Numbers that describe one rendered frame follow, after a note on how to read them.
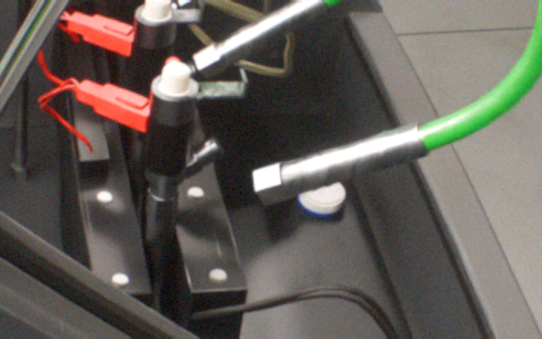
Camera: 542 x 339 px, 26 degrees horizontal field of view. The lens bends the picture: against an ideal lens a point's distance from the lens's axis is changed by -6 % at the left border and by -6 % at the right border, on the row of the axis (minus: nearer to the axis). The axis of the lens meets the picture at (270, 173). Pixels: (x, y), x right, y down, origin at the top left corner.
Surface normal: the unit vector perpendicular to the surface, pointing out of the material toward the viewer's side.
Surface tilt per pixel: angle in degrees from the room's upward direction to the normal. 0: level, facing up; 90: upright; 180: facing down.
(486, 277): 0
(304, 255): 0
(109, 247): 0
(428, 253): 90
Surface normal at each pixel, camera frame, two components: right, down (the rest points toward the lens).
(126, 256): 0.13, -0.75
